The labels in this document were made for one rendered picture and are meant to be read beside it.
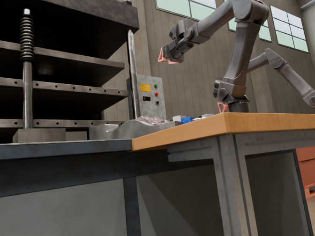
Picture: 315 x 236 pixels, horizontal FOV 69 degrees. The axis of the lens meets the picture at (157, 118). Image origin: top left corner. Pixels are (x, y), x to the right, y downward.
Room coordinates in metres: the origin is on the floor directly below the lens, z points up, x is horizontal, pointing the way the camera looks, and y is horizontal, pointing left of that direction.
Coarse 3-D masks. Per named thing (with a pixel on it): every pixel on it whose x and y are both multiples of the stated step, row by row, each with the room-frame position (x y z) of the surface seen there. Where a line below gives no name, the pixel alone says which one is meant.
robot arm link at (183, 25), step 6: (186, 18) 0.89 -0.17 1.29; (180, 24) 0.91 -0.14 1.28; (186, 24) 0.89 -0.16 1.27; (192, 24) 0.91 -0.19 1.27; (180, 30) 0.91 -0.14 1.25; (186, 30) 0.86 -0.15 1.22; (192, 30) 0.84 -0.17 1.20; (186, 36) 0.86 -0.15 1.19; (192, 36) 0.85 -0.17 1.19; (192, 42) 0.90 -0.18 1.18
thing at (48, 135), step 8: (48, 128) 0.80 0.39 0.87; (56, 128) 0.82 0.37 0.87; (64, 128) 0.84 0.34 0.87; (16, 136) 0.79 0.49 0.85; (24, 136) 0.76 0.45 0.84; (32, 136) 0.77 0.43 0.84; (40, 136) 0.79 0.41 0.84; (48, 136) 0.80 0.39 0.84; (56, 136) 0.82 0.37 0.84; (64, 136) 0.84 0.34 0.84
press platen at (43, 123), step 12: (0, 120) 1.28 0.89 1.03; (12, 120) 1.31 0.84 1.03; (36, 120) 1.39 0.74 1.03; (48, 120) 1.43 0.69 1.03; (60, 120) 1.47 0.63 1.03; (72, 120) 1.52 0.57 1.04; (84, 120) 1.57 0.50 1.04; (96, 120) 1.62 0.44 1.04; (108, 120) 1.68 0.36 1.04; (120, 120) 1.74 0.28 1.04
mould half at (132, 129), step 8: (136, 120) 0.95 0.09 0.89; (96, 128) 1.10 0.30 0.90; (104, 128) 1.07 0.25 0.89; (112, 128) 1.10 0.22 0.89; (120, 128) 1.00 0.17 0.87; (128, 128) 0.98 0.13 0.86; (136, 128) 0.95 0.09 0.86; (144, 128) 0.93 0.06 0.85; (152, 128) 0.90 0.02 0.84; (160, 128) 0.88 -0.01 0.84; (168, 128) 0.86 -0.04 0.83; (96, 136) 1.10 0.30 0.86; (104, 136) 1.07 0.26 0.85; (112, 136) 1.03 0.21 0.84; (120, 136) 1.01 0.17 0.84; (128, 136) 0.98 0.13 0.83; (136, 136) 0.95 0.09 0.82
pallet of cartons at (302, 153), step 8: (296, 152) 3.11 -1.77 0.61; (304, 152) 3.27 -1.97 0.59; (312, 152) 3.40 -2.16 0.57; (304, 160) 3.25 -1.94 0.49; (312, 160) 3.40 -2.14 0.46; (304, 168) 3.25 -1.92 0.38; (312, 168) 3.37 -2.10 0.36; (304, 176) 3.23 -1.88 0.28; (312, 176) 3.35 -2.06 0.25; (304, 184) 3.14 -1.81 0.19; (312, 184) 3.27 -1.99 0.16; (312, 192) 3.41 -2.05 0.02
